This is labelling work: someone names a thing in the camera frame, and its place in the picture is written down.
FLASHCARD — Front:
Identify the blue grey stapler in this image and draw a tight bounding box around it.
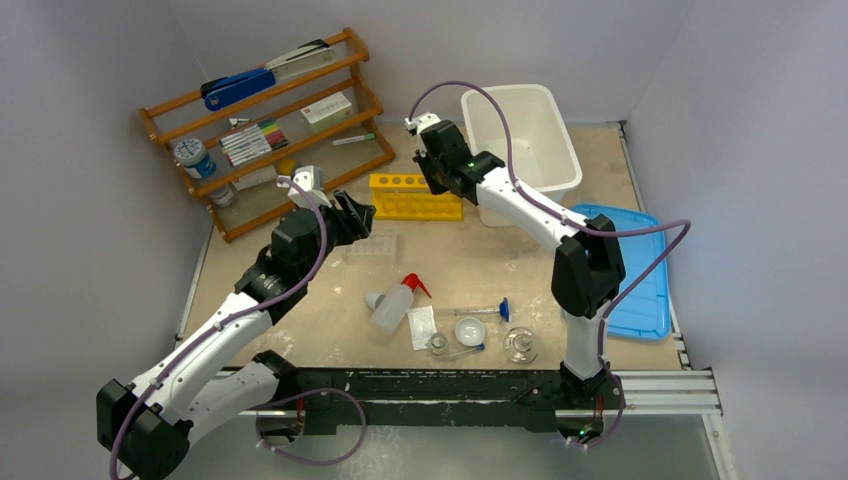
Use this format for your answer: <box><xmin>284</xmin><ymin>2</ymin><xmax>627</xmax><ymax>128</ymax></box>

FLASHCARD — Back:
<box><xmin>200</xmin><ymin>39</ymin><xmax>337</xmax><ymax>111</ymax></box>

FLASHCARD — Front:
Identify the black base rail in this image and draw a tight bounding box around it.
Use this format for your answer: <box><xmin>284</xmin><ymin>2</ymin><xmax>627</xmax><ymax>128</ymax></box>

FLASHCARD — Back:
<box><xmin>233</xmin><ymin>367</ymin><xmax>625</xmax><ymax>440</ymax></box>

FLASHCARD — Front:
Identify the yellow sponge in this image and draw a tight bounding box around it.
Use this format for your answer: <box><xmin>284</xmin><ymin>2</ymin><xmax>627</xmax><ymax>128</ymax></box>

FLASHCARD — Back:
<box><xmin>275</xmin><ymin>158</ymin><xmax>299</xmax><ymax>176</ymax></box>

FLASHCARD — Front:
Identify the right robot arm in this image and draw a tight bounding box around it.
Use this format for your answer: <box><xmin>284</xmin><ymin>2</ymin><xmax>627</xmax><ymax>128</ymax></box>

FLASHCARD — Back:
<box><xmin>406</xmin><ymin>114</ymin><xmax>626</xmax><ymax>407</ymax></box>

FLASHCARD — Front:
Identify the white ceramic dish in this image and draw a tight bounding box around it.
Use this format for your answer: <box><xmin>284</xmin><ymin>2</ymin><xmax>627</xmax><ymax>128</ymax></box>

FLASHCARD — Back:
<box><xmin>454</xmin><ymin>317</ymin><xmax>486</xmax><ymax>347</ymax></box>

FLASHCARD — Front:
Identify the yellow test tube rack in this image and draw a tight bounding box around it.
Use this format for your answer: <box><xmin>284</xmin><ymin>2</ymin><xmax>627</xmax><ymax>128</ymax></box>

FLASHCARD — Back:
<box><xmin>368</xmin><ymin>173</ymin><xmax>464</xmax><ymax>222</ymax></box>

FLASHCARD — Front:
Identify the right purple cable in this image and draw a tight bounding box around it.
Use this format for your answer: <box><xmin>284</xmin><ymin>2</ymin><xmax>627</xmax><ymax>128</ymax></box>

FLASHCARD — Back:
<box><xmin>407</xmin><ymin>80</ymin><xmax>692</xmax><ymax>452</ymax></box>

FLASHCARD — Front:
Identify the white flat box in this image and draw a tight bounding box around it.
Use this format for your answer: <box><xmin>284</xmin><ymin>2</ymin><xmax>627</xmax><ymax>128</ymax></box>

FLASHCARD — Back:
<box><xmin>232</xmin><ymin>166</ymin><xmax>278</xmax><ymax>191</ymax></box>

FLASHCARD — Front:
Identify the blue plastic lid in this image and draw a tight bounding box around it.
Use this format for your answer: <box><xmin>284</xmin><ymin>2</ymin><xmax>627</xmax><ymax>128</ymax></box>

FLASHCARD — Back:
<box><xmin>571</xmin><ymin>204</ymin><xmax>672</xmax><ymax>341</ymax></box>

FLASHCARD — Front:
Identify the clear plastic packet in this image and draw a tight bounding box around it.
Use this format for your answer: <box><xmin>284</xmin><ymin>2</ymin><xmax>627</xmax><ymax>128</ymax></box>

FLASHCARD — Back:
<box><xmin>407</xmin><ymin>305</ymin><xmax>438</xmax><ymax>351</ymax></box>

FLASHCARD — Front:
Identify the wooden shelf rack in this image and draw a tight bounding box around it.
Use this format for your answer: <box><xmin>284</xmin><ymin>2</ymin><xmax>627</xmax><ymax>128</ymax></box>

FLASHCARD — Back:
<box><xmin>138</xmin><ymin>28</ymin><xmax>396</xmax><ymax>242</ymax></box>

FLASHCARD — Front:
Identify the clear tube rack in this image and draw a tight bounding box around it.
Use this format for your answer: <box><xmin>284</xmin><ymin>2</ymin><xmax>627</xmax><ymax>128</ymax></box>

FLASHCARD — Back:
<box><xmin>341</xmin><ymin>231</ymin><xmax>400</xmax><ymax>265</ymax></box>

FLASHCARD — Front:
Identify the white plastic bin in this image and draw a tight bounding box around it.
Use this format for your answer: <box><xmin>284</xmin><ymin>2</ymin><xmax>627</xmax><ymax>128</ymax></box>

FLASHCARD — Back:
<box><xmin>461</xmin><ymin>84</ymin><xmax>583</xmax><ymax>203</ymax></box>

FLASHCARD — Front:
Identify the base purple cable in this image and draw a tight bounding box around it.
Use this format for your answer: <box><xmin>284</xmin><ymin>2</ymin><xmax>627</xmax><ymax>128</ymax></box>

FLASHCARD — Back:
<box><xmin>254</xmin><ymin>382</ymin><xmax>367</xmax><ymax>466</ymax></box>

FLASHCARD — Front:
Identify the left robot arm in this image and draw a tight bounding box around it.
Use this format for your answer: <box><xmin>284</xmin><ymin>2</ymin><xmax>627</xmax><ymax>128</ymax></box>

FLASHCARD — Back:
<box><xmin>96</xmin><ymin>187</ymin><xmax>377</xmax><ymax>479</ymax></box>

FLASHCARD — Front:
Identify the blue cap glass vial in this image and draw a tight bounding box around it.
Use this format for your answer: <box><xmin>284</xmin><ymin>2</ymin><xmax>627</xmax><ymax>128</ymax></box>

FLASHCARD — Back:
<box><xmin>448</xmin><ymin>344</ymin><xmax>486</xmax><ymax>360</ymax></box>

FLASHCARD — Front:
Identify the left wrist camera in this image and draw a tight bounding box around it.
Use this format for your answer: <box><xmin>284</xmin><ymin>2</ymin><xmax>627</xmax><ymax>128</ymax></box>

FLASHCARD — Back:
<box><xmin>287</xmin><ymin>165</ymin><xmax>331</xmax><ymax>208</ymax></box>

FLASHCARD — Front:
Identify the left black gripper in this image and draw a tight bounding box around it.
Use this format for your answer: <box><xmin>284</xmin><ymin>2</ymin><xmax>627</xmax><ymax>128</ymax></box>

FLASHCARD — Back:
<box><xmin>298</xmin><ymin>191</ymin><xmax>374</xmax><ymax>282</ymax></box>

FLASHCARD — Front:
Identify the glass conical flask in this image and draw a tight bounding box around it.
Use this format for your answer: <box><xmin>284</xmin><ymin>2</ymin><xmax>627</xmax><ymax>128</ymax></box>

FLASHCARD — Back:
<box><xmin>503</xmin><ymin>327</ymin><xmax>539</xmax><ymax>364</ymax></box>

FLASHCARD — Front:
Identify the small clear jar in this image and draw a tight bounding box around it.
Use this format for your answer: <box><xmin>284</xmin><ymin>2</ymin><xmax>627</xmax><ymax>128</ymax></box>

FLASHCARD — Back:
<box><xmin>207</xmin><ymin>184</ymin><xmax>235</xmax><ymax>208</ymax></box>

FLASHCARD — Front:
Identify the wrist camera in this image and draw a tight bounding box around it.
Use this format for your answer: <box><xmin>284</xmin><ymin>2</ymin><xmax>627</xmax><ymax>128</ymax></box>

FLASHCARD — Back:
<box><xmin>404</xmin><ymin>112</ymin><xmax>441</xmax><ymax>136</ymax></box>
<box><xmin>287</xmin><ymin>165</ymin><xmax>331</xmax><ymax>208</ymax></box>

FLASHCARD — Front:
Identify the green white marker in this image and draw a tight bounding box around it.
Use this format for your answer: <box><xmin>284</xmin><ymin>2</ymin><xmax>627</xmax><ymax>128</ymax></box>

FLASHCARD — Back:
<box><xmin>331</xmin><ymin>133</ymin><xmax>376</xmax><ymax>146</ymax></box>

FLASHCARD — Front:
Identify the small glass beaker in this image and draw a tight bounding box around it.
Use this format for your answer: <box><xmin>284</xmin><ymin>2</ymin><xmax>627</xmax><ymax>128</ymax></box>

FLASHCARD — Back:
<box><xmin>427</xmin><ymin>332</ymin><xmax>449</xmax><ymax>356</ymax></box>

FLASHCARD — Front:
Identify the blue base glass cylinder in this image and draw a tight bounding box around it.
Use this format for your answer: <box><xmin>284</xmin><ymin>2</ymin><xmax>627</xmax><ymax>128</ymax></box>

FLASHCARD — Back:
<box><xmin>451</xmin><ymin>297</ymin><xmax>511</xmax><ymax>323</ymax></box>

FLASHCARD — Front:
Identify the small white clip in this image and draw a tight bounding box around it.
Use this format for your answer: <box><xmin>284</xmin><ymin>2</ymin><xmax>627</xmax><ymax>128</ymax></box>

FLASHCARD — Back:
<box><xmin>229</xmin><ymin>117</ymin><xmax>252</xmax><ymax>129</ymax></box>

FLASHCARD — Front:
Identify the white green box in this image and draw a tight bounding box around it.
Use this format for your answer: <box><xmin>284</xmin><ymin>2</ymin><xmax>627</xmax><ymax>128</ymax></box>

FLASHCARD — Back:
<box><xmin>300</xmin><ymin>92</ymin><xmax>354</xmax><ymax>133</ymax></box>

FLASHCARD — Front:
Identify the red nozzle wash bottle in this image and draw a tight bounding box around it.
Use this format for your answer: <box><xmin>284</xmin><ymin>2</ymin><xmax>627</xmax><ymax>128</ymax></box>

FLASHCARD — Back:
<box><xmin>364</xmin><ymin>273</ymin><xmax>432</xmax><ymax>335</ymax></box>

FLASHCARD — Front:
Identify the blue lid jar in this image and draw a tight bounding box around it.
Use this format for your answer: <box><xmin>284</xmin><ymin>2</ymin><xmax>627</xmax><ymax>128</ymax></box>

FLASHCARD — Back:
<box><xmin>173</xmin><ymin>138</ymin><xmax>217</xmax><ymax>180</ymax></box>

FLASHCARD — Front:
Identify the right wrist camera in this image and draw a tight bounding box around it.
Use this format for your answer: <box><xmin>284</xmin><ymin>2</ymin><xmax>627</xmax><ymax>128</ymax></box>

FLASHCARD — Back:
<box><xmin>404</xmin><ymin>112</ymin><xmax>441</xmax><ymax>136</ymax></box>

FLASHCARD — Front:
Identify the coloured marker pack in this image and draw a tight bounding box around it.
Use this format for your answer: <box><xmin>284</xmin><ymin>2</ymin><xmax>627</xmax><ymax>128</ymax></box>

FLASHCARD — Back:
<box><xmin>218</xmin><ymin>118</ymin><xmax>288</xmax><ymax>167</ymax></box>

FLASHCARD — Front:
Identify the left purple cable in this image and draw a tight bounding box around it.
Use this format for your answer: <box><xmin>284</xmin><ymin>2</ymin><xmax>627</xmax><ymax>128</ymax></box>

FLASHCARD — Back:
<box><xmin>109</xmin><ymin>176</ymin><xmax>330</xmax><ymax>480</ymax></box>

